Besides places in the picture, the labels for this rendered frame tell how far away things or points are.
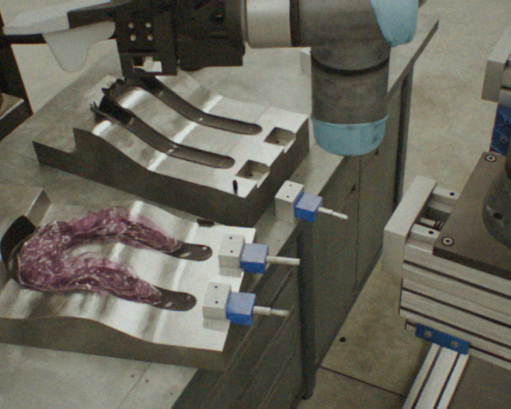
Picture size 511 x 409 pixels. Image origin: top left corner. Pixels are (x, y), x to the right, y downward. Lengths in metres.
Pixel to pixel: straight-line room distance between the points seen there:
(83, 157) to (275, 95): 0.47
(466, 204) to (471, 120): 1.93
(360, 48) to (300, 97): 1.01
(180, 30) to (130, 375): 0.65
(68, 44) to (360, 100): 0.27
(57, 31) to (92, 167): 0.86
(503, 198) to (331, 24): 0.44
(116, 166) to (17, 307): 0.36
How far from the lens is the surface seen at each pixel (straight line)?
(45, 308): 1.22
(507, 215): 1.02
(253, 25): 0.67
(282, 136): 1.47
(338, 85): 0.71
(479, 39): 3.51
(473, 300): 1.14
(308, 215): 1.36
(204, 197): 1.37
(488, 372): 1.93
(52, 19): 0.67
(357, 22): 0.67
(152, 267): 1.25
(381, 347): 2.20
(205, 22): 0.70
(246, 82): 1.76
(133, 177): 1.45
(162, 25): 0.69
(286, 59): 1.83
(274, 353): 1.70
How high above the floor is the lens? 1.77
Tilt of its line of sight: 43 degrees down
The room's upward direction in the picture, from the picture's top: 5 degrees counter-clockwise
